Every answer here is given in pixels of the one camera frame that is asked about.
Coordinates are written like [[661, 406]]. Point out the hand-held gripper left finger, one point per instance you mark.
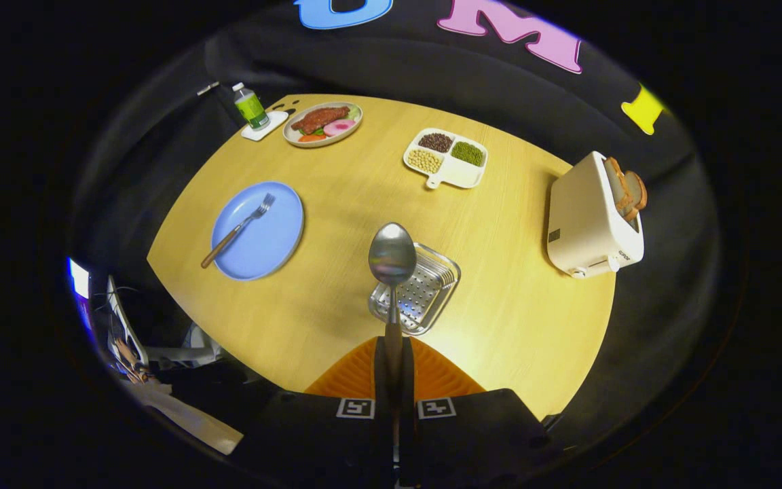
[[379, 373]]

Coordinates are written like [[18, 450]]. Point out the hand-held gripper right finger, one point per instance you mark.
[[408, 373]]

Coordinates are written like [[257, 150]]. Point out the white divided bean dish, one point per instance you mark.
[[447, 157]]

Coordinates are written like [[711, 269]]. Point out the white toaster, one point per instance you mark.
[[584, 224]]

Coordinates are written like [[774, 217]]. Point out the computer monitor screen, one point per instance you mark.
[[79, 278]]

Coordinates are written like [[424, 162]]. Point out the white square coaster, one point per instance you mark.
[[275, 125]]

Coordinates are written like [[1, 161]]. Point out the toasted bread slice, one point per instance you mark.
[[638, 191], [617, 187]]

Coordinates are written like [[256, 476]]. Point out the black backdrop cloth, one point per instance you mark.
[[391, 61]]

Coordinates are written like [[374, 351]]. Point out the green drink bottle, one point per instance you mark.
[[250, 109]]

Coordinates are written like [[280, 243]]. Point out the beige plate of food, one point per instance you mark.
[[322, 122]]

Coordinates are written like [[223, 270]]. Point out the cream table leg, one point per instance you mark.
[[194, 424]]

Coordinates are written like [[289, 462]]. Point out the blue plate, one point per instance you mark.
[[269, 238]]

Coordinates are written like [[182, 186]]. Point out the white cloth clip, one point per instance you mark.
[[208, 88]]

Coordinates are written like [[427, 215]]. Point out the grey metal stand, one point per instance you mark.
[[160, 353]]

